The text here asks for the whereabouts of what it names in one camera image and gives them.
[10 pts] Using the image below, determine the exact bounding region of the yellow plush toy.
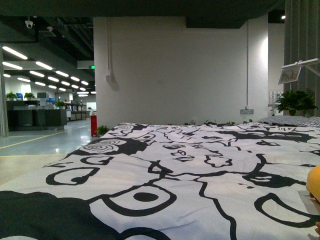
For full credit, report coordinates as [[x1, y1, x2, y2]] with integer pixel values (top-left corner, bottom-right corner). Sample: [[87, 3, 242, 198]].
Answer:
[[306, 165, 320, 202]]

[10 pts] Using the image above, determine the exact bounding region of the small green floor plant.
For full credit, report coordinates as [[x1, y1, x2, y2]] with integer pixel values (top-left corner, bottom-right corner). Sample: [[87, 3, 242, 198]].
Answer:
[[97, 125, 110, 136]]

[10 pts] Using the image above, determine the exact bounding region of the red fire extinguisher box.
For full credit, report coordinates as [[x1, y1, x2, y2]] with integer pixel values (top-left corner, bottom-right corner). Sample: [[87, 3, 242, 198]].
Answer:
[[90, 115, 98, 137]]

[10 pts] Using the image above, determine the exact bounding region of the black and white patterned duvet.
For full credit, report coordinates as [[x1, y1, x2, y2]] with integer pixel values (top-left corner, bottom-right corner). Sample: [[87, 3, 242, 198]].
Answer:
[[0, 122, 320, 240]]

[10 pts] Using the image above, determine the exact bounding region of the green potted plant on nightstand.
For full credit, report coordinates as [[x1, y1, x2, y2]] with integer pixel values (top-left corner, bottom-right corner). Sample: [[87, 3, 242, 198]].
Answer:
[[277, 90, 318, 116]]

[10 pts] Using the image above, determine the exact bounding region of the dark reception counter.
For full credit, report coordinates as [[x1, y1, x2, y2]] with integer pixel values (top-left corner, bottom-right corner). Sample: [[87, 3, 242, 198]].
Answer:
[[6, 100, 67, 132]]

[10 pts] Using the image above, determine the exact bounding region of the small framed picture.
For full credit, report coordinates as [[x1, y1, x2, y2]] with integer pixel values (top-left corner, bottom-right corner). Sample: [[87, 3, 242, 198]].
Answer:
[[278, 67, 301, 85]]

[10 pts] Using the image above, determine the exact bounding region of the white desk lamp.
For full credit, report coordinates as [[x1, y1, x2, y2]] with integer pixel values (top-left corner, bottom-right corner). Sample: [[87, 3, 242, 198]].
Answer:
[[281, 58, 320, 76]]

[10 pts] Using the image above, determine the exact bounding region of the grey striped pillow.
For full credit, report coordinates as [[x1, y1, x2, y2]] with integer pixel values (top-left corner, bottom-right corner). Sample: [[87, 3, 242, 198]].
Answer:
[[257, 115, 320, 128]]

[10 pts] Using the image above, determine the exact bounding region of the white dome security camera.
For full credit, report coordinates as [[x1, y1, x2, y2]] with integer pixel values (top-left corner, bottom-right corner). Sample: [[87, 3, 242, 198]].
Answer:
[[24, 20, 34, 29]]

